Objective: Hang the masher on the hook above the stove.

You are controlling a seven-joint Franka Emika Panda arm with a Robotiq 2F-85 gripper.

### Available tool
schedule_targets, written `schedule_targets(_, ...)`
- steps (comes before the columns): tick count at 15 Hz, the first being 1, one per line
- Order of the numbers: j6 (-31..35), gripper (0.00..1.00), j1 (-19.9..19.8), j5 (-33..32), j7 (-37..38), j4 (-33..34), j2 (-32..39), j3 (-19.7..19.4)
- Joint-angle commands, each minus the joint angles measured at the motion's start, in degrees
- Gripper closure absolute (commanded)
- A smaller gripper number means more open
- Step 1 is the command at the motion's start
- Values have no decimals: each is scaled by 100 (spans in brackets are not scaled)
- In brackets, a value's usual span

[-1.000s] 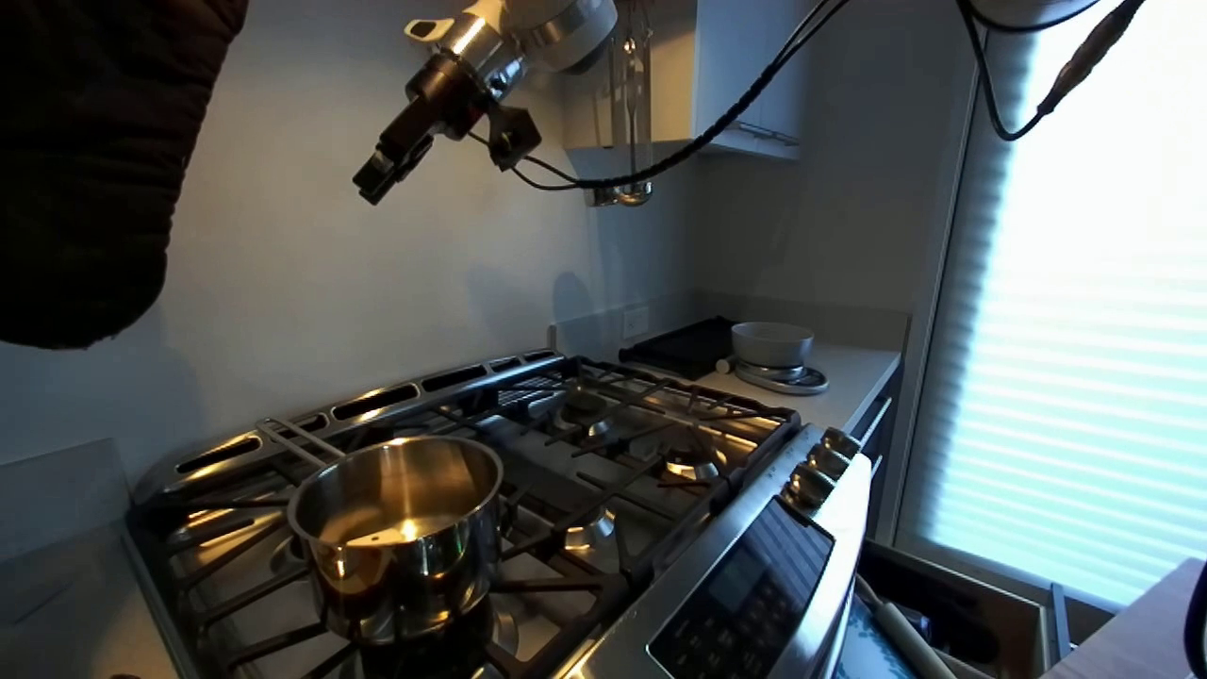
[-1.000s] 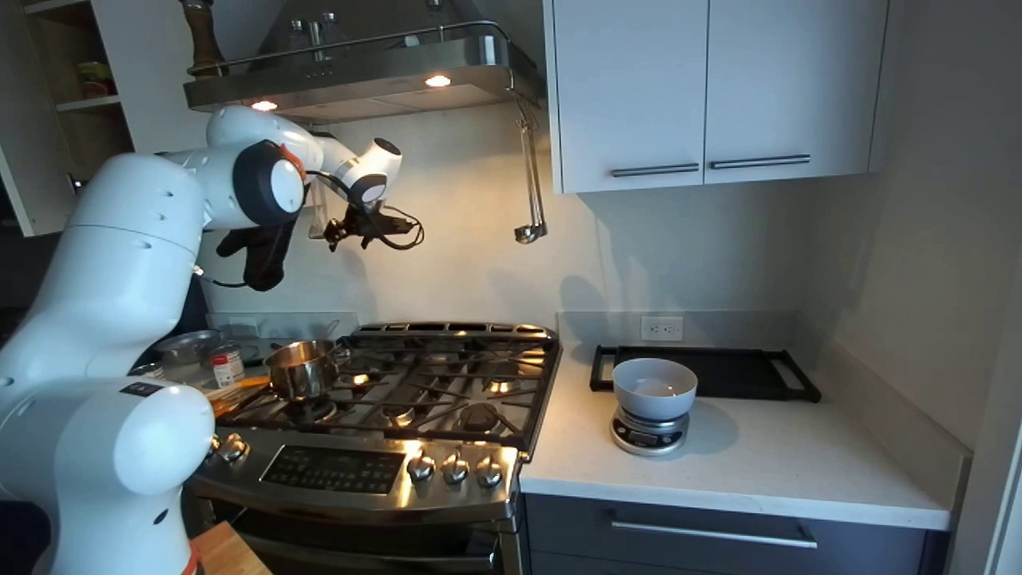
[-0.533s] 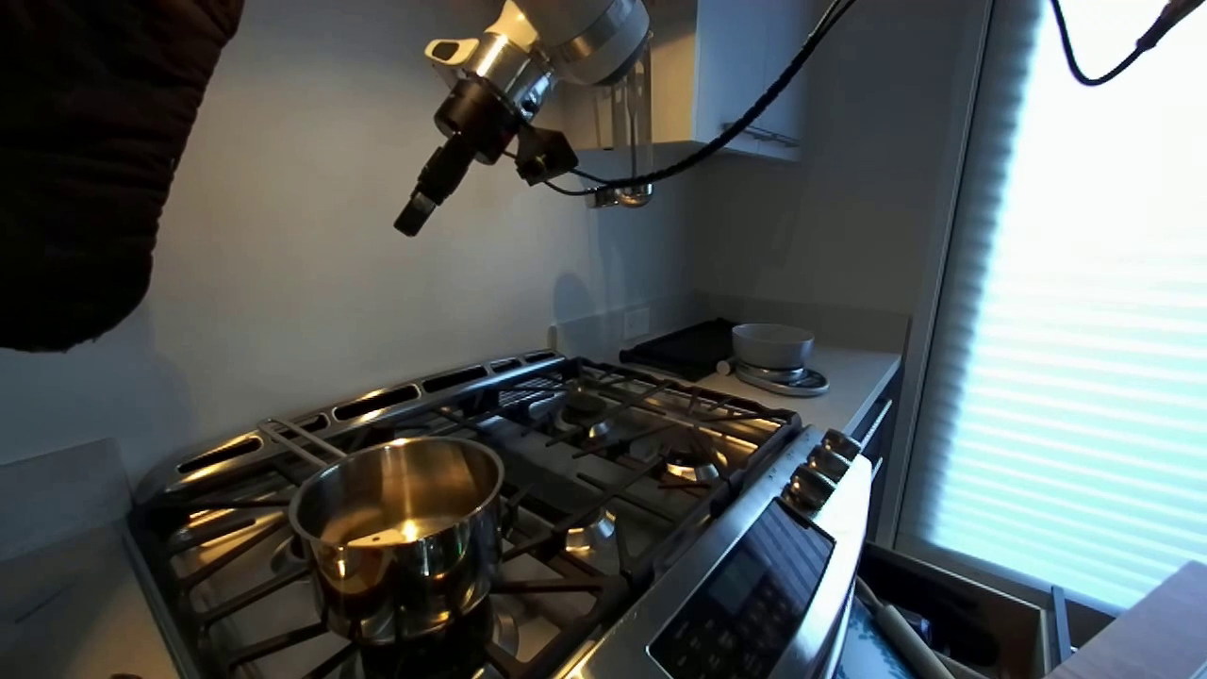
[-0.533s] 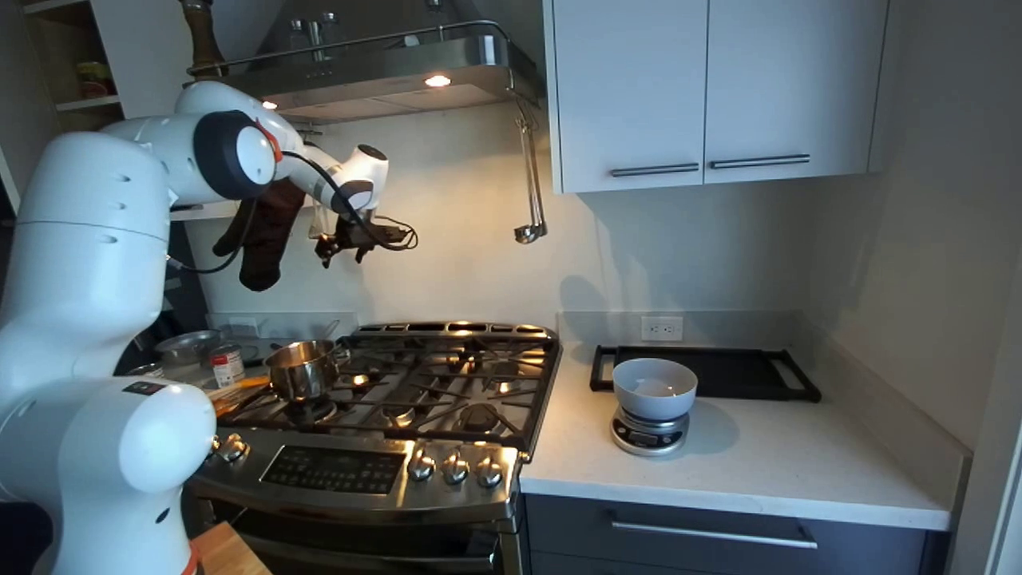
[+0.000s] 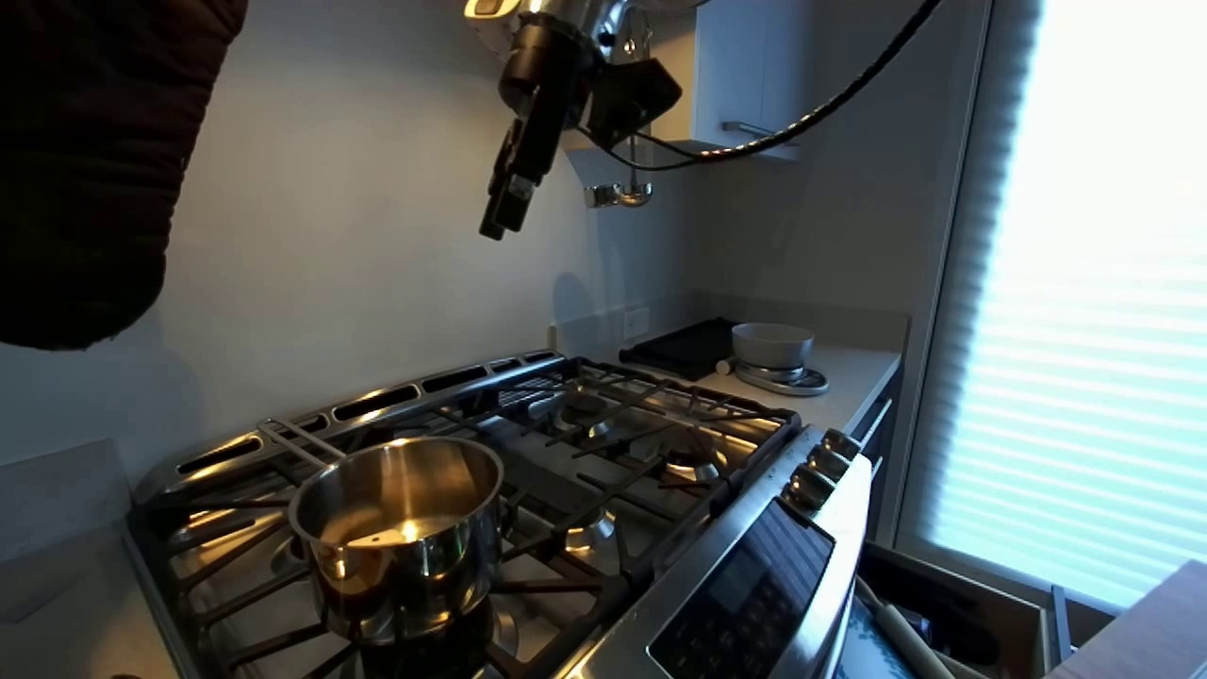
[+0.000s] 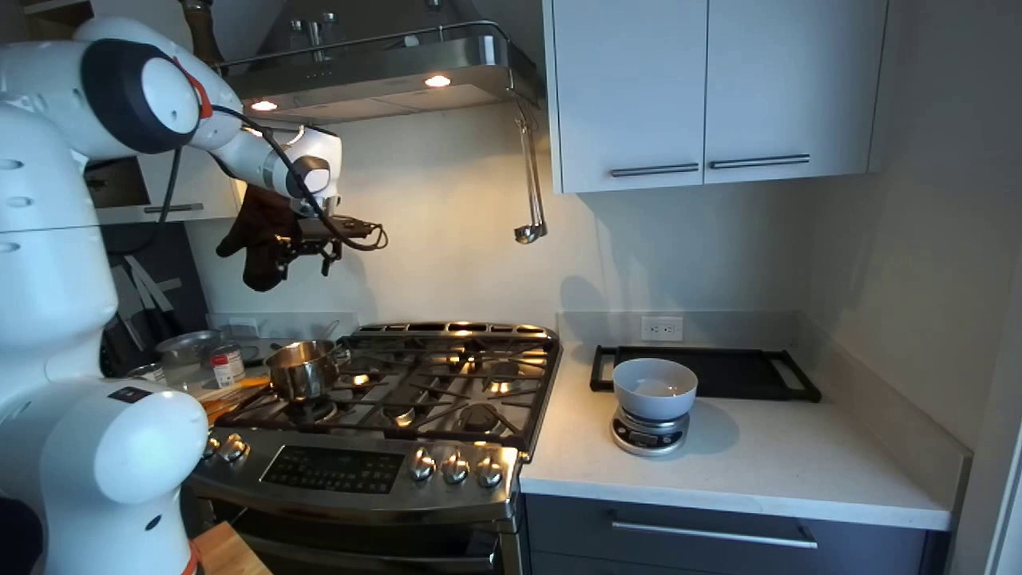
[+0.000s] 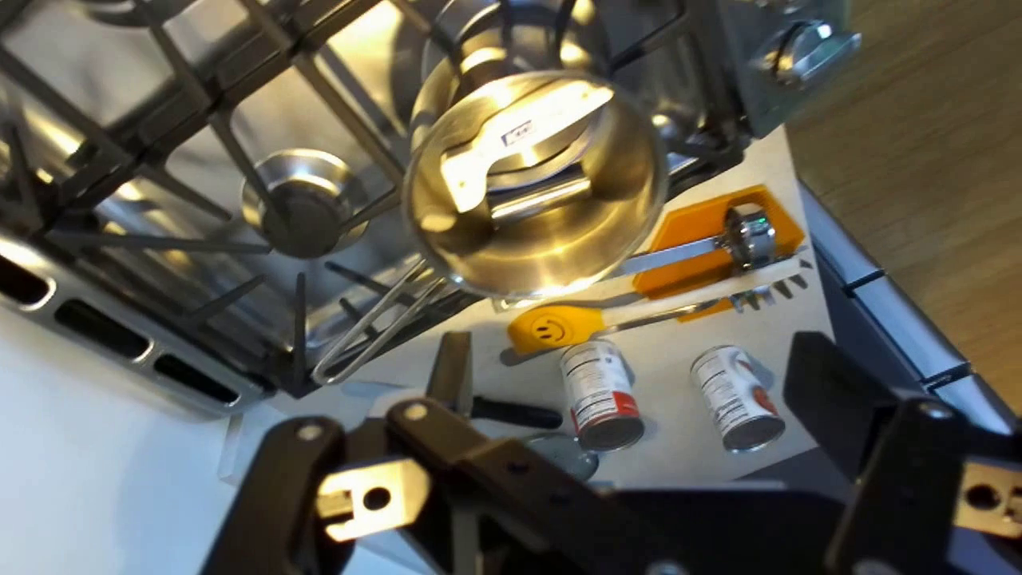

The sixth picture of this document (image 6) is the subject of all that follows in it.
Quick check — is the grey lower drawer cabinet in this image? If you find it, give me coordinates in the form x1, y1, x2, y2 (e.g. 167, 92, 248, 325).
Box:
520, 490, 951, 575

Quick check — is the small steel ladle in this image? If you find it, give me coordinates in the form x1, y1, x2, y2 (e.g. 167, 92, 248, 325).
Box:
512, 100, 553, 250

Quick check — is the dark magnetic knife board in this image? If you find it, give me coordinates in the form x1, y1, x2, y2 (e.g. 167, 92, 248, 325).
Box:
98, 219, 214, 375

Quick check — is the small red labelled jar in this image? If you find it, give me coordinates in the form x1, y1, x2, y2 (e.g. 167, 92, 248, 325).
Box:
208, 349, 248, 391

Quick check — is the long steel drawer handle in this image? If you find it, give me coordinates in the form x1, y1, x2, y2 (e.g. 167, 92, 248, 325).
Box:
606, 515, 825, 551

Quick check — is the grey round bowl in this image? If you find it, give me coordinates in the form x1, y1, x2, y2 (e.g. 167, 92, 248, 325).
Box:
609, 355, 702, 421

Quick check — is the clear lidded container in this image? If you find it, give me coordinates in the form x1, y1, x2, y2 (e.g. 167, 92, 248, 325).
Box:
155, 328, 220, 391

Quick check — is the stainless steel range hood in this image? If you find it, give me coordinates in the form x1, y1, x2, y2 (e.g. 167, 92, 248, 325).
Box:
217, 0, 549, 128

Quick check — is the black handled kitchen knife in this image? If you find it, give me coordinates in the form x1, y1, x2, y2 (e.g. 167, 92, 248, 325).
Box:
124, 252, 183, 314

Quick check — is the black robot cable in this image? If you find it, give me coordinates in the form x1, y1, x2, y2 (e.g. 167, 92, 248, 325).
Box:
155, 100, 393, 256

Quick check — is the steel cabinet door handle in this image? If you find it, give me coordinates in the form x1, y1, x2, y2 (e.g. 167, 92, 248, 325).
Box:
605, 158, 702, 183
707, 151, 813, 173

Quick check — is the stainless steel gas stove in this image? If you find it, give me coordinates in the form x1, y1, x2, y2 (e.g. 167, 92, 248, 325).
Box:
179, 315, 564, 575

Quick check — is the black rectangular tray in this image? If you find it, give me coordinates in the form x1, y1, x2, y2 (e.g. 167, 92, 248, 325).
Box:
587, 342, 825, 405

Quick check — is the stainless steel saucepan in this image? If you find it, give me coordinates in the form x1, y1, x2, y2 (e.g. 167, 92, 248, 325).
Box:
264, 336, 355, 405

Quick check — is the round steel kitchen scale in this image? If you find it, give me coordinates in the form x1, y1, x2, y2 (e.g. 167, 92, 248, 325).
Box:
609, 410, 692, 458

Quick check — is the wooden cutting board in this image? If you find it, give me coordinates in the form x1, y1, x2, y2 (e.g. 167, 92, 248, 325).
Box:
194, 371, 275, 425

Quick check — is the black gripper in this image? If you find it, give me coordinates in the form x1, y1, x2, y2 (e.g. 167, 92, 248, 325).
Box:
296, 207, 391, 258

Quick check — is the white wall outlet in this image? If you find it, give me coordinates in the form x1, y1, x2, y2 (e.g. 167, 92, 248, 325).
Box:
643, 314, 685, 342

